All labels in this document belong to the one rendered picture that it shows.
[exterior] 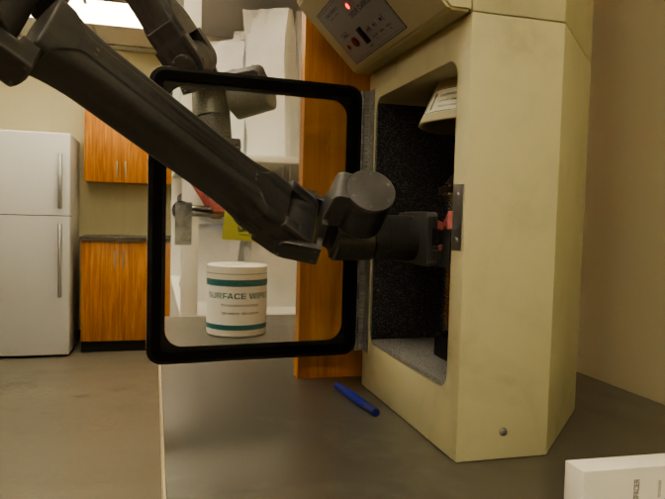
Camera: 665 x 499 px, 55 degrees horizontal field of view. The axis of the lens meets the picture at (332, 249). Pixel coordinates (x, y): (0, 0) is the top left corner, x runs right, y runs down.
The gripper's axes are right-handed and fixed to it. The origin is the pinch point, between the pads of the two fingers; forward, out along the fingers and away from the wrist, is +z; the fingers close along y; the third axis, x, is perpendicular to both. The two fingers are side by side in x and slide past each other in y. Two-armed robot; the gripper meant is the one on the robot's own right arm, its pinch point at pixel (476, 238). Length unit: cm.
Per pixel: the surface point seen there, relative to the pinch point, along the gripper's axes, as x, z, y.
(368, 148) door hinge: -13.1, -10.0, 16.0
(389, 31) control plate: -25.0, -13.3, -1.9
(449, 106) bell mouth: -15.8, -6.7, -5.3
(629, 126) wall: -18.2, 33.4, 13.0
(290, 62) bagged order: -49, -4, 112
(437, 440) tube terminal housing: 22.5, -9.5, -10.5
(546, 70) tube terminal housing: -18.3, -0.2, -15.3
